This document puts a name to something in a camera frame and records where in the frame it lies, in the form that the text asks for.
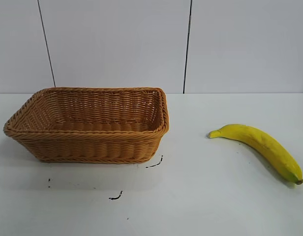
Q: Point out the yellow banana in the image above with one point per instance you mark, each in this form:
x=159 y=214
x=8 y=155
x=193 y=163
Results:
x=264 y=145

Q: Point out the tan woven wicker basket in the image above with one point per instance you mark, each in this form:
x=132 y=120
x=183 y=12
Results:
x=92 y=147

